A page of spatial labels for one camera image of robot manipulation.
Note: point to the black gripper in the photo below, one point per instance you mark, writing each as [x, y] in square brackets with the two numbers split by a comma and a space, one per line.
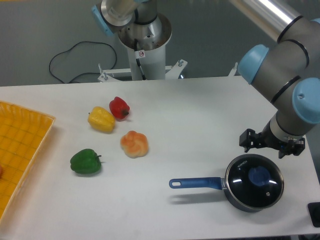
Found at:
[249, 139]

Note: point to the glass lid blue knob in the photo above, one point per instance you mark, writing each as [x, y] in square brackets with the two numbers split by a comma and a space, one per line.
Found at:
[255, 180]

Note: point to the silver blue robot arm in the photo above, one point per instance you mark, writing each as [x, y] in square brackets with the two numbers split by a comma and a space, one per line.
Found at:
[274, 73]

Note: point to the black device table corner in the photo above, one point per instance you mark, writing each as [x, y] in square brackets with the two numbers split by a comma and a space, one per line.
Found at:
[314, 212]

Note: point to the orange knotted bread roll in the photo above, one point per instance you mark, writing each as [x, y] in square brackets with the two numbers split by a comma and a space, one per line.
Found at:
[134, 144]

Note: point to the red bell pepper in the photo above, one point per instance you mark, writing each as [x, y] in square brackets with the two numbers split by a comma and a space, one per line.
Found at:
[119, 108]

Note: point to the yellow bell pepper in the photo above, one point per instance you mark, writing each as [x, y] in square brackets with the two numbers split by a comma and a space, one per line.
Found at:
[101, 120]

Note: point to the green bell pepper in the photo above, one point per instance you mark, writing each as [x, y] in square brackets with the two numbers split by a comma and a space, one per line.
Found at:
[86, 161]

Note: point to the yellow woven basket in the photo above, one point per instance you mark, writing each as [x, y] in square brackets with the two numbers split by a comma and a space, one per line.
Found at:
[22, 134]

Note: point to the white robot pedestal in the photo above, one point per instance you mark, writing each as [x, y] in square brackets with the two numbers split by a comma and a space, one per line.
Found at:
[146, 48]

